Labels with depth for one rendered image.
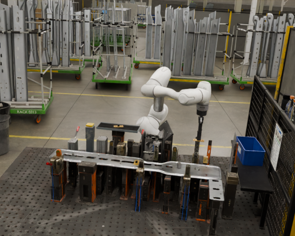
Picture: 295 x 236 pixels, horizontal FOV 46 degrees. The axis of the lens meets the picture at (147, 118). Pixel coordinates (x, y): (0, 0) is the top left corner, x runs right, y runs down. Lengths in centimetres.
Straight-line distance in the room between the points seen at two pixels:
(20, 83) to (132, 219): 466
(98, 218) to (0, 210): 73
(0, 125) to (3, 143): 30
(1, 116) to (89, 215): 283
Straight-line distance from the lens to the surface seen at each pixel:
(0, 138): 533
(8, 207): 289
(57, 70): 994
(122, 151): 290
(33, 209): 282
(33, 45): 1041
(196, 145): 284
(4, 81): 690
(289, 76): 520
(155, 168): 271
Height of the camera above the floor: 223
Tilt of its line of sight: 19 degrees down
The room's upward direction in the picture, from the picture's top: 3 degrees clockwise
